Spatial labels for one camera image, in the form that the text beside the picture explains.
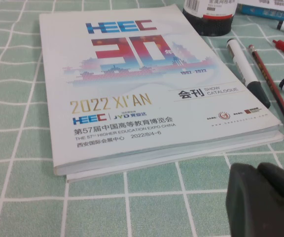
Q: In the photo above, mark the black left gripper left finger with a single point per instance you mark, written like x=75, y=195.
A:
x=250, y=209

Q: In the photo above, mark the white HEEC show catalogue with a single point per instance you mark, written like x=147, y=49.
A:
x=132, y=86

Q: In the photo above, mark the red and black pencil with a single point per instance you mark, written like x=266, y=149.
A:
x=267, y=79

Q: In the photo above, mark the black mesh pen holder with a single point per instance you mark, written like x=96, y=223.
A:
x=213, y=24

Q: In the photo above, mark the green checked tablecloth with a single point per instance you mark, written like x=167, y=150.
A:
x=21, y=123

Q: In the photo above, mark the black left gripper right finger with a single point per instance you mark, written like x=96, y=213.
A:
x=282, y=182

